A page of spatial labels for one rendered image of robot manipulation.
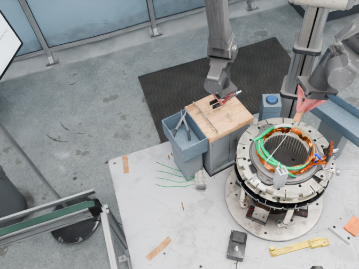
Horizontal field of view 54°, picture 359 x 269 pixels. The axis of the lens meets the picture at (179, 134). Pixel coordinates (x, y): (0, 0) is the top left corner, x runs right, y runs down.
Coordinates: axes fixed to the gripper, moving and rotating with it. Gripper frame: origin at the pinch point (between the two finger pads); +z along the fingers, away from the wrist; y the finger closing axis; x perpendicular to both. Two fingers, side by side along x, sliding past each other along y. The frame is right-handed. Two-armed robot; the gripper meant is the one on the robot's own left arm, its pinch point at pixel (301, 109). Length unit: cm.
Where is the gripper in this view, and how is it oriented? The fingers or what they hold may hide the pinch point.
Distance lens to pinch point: 106.0
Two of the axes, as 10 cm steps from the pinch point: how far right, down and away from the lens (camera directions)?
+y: 9.4, 0.1, 3.4
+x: -2.3, -7.2, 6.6
